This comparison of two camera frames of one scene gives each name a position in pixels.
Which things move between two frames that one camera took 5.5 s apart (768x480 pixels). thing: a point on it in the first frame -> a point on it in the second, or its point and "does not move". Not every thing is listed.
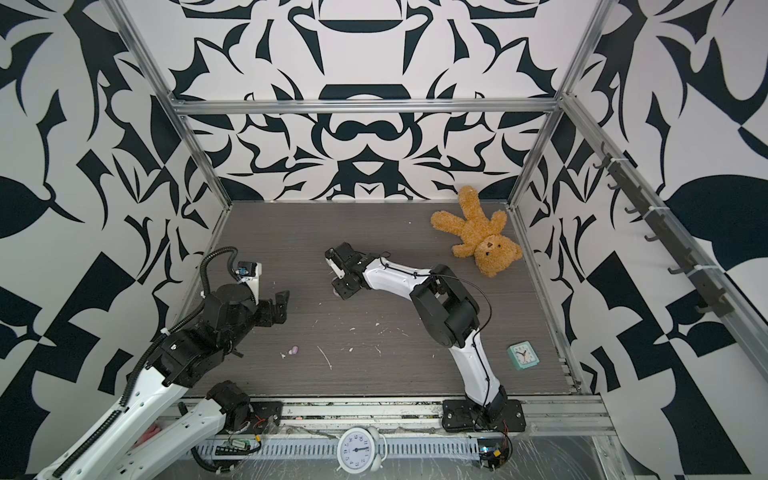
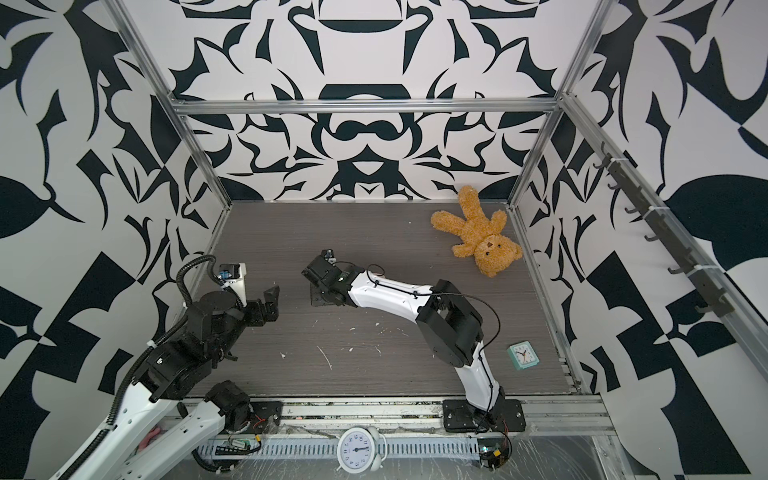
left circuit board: x=233 y=447 does not move
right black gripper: x=342 y=292 -> x=315 y=299
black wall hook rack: x=713 y=300 does not move
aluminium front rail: x=422 y=415 does not move
